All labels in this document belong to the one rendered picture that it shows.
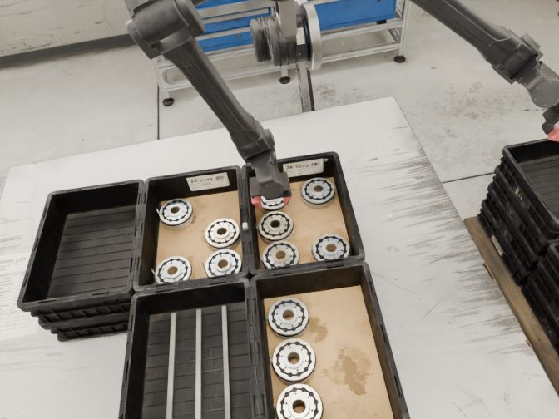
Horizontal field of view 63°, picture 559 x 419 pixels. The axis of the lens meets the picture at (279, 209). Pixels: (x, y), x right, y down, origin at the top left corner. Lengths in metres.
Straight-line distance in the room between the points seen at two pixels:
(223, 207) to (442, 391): 0.80
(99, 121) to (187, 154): 1.62
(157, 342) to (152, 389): 0.12
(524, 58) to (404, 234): 0.66
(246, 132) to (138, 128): 2.23
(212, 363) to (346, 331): 0.34
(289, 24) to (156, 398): 1.07
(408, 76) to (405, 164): 1.68
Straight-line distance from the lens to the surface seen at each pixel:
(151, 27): 0.81
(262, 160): 1.08
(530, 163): 2.14
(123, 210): 1.54
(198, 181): 1.44
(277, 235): 1.30
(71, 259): 1.50
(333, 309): 1.21
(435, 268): 1.46
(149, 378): 1.22
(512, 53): 1.09
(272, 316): 1.18
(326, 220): 1.36
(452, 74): 3.40
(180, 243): 1.39
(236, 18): 3.04
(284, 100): 3.15
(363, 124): 1.86
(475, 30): 1.00
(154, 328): 1.27
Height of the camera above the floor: 1.92
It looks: 51 degrees down
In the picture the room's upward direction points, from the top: 8 degrees counter-clockwise
